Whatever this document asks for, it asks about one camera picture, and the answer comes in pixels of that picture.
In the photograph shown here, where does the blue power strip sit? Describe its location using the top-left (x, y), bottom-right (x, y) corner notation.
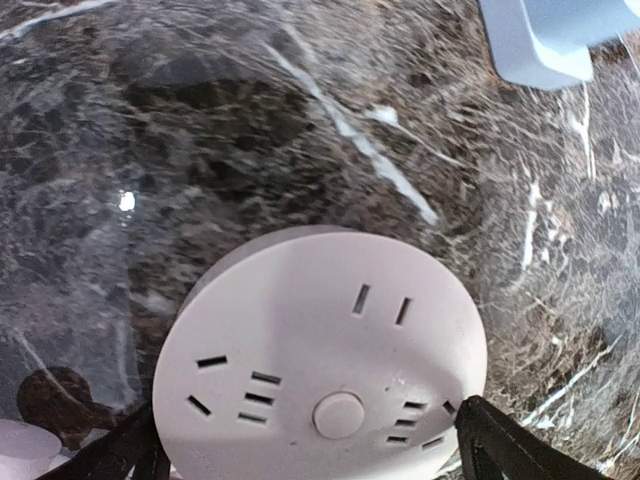
top-left (478, 0), bottom-right (639, 90)

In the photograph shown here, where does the pink round power socket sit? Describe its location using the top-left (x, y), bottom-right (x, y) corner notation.
top-left (152, 226), bottom-right (487, 479)

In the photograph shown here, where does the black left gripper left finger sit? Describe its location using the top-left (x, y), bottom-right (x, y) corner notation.
top-left (47, 403), bottom-right (170, 480)

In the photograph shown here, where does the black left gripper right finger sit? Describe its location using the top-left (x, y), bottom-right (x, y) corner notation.
top-left (454, 395), bottom-right (605, 480)

